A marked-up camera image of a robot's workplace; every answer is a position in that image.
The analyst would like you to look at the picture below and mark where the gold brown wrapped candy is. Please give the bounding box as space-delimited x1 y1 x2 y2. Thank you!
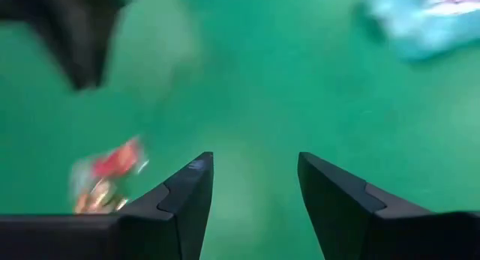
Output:
70 177 131 215

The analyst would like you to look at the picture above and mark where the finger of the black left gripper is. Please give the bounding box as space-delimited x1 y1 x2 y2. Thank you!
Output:
0 0 133 91

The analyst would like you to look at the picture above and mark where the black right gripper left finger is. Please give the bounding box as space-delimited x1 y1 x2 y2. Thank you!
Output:
119 151 215 260

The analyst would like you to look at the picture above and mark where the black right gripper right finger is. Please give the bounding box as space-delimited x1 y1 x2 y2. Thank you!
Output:
297 151 432 260

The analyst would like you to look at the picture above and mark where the green felt table mat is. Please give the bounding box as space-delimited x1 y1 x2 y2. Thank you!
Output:
0 0 480 260

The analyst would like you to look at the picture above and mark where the teal plastic bin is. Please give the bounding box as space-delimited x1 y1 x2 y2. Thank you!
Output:
359 0 480 62

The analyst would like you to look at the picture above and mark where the red gummy clear wrapper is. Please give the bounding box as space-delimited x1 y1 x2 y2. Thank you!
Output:
89 135 150 182

